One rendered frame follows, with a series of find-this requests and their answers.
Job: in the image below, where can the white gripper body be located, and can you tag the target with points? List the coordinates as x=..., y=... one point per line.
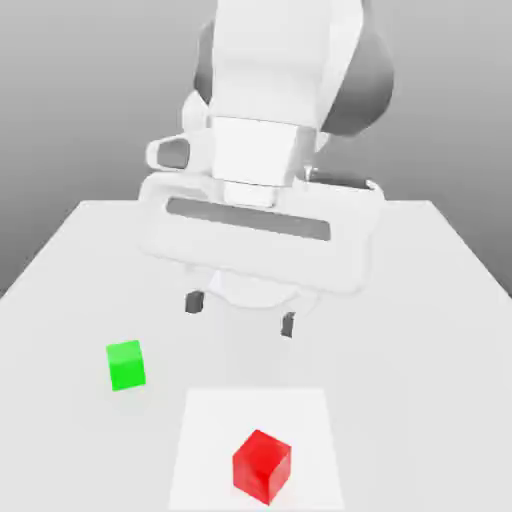
x=256, y=248

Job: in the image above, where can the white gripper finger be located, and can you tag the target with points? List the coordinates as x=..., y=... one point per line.
x=287, y=324
x=194, y=302

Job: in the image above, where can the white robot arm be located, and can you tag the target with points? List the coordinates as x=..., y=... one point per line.
x=268, y=72

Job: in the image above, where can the small green cube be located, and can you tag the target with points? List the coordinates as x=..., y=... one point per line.
x=126, y=365

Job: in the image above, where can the small red cube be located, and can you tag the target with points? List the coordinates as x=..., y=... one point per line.
x=262, y=466

